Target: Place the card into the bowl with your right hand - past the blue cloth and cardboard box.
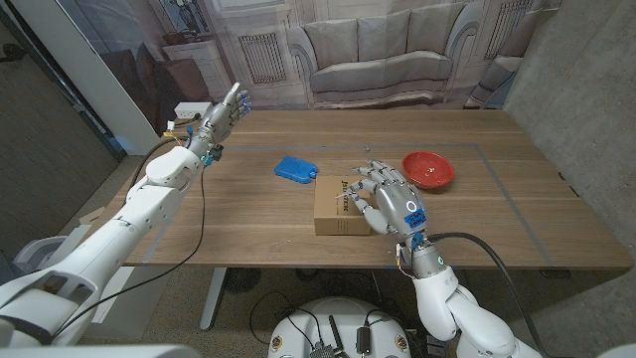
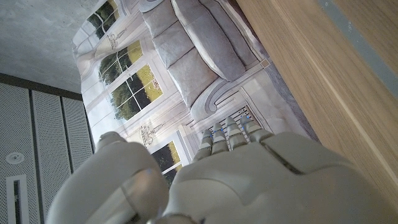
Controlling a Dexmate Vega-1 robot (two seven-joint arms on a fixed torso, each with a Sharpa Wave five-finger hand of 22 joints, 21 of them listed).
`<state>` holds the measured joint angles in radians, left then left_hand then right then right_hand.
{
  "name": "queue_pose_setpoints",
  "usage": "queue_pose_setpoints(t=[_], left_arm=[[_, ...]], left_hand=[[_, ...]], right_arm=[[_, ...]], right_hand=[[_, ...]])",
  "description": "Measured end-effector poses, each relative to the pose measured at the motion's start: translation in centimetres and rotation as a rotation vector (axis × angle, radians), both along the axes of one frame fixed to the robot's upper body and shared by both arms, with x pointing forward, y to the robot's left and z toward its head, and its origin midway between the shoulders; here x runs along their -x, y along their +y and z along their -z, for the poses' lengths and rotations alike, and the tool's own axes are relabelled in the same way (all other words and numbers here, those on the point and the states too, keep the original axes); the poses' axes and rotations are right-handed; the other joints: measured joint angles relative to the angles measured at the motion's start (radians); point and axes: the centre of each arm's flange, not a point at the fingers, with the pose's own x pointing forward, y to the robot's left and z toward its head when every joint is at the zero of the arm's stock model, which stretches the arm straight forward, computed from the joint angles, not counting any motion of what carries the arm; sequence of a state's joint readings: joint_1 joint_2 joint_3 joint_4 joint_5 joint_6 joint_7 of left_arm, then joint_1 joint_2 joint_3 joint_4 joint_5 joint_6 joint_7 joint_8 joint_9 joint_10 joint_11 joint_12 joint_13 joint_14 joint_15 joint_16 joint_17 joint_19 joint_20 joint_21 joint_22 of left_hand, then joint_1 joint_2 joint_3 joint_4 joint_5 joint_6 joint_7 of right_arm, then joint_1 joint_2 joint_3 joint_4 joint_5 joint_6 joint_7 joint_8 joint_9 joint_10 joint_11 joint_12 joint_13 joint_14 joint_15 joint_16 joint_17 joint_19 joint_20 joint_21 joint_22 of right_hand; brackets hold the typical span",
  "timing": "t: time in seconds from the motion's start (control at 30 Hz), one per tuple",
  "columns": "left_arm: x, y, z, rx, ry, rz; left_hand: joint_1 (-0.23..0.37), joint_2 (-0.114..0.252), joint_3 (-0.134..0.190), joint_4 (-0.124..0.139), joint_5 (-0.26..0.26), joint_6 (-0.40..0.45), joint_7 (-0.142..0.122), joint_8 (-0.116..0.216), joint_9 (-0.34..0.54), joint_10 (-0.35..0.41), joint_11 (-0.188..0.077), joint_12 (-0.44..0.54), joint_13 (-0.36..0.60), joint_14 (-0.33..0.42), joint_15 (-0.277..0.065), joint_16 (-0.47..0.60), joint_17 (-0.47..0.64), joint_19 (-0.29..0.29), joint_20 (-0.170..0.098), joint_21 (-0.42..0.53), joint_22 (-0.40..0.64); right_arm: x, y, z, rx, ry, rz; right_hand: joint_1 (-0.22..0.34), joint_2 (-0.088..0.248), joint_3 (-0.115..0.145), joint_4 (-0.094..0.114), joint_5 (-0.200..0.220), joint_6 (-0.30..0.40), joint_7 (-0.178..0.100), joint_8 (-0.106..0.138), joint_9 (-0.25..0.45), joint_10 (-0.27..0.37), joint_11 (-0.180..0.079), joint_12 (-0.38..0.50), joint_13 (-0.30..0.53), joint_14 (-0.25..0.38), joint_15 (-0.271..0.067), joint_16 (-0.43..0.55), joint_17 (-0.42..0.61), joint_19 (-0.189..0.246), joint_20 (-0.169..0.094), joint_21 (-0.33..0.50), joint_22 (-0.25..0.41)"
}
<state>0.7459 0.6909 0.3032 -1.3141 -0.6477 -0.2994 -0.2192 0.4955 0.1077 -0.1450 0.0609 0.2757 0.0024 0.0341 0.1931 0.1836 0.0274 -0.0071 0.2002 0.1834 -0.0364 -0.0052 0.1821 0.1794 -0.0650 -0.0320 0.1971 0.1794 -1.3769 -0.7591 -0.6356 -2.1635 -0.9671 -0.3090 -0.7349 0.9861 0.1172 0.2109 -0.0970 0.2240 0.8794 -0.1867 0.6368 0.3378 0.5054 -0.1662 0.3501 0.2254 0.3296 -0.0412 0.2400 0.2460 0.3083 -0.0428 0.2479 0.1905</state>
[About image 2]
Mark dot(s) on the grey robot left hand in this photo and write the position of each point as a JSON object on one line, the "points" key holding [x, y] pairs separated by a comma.
{"points": [[264, 186]]}

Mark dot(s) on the grey tape outline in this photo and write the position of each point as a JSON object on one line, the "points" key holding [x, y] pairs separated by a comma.
{"points": [[357, 37]]}

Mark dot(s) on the printed sofa room backdrop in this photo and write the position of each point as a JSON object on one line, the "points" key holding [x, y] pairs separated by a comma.
{"points": [[186, 62]]}

